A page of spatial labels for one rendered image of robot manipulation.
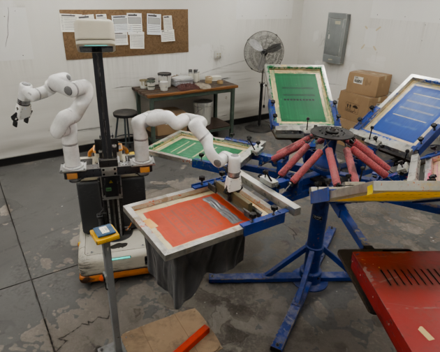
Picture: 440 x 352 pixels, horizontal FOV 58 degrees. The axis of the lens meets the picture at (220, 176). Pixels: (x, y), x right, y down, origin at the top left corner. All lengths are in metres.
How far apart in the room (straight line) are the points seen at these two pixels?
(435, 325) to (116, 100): 5.16
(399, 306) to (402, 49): 5.09
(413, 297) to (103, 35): 1.95
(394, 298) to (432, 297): 0.16
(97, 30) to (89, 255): 1.75
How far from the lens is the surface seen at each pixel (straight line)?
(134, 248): 3.31
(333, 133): 2.85
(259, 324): 3.07
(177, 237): 2.20
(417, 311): 1.75
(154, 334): 2.98
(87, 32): 2.35
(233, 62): 6.90
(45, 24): 5.68
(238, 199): 2.40
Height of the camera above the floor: 2.19
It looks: 25 degrees down
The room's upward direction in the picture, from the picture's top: 2 degrees clockwise
